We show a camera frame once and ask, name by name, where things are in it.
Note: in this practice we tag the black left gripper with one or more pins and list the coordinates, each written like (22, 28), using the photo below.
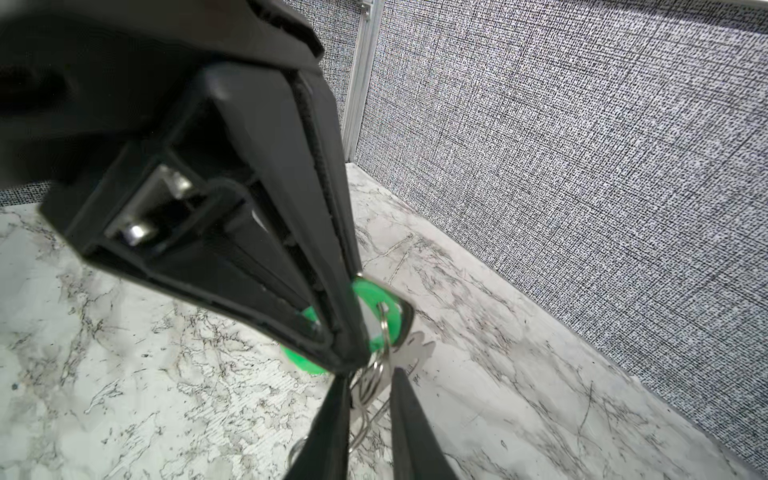
(77, 74)

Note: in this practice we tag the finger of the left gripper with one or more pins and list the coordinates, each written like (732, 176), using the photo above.
(319, 114)
(219, 204)

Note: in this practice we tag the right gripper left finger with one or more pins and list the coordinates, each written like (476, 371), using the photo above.
(325, 453)

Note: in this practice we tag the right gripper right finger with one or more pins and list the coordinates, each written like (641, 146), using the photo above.
(416, 451)

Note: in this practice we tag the green capped key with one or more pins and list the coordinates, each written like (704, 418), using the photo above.
(376, 303)

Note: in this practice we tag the aluminium enclosure frame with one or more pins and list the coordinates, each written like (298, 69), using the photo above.
(370, 17)

